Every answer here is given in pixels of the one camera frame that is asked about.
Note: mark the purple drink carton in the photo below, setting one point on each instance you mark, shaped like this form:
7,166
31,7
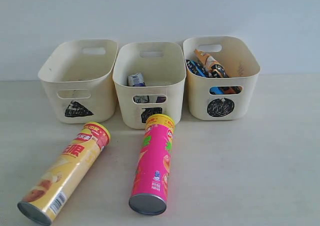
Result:
160,99

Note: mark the blue drink carton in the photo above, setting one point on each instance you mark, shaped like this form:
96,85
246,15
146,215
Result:
137,80

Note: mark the blue noodle snack bag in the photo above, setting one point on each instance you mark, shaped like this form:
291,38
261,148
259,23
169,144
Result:
198,70

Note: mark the orange noodle snack bag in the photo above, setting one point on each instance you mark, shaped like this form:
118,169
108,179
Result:
213,69

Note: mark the middle cream plastic bin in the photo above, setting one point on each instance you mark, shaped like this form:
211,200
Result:
162,65

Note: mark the cream plastic bin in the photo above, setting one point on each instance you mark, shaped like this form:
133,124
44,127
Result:
242,68
162,65
78,80

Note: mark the right cream plastic bin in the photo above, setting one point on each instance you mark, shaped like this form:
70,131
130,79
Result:
242,68

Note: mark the left cream plastic bin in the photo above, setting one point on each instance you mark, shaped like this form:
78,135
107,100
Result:
78,80

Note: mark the pink chips can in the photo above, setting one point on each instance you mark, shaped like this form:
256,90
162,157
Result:
149,193

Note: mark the yellow chips can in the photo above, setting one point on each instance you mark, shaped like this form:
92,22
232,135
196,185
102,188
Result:
45,200

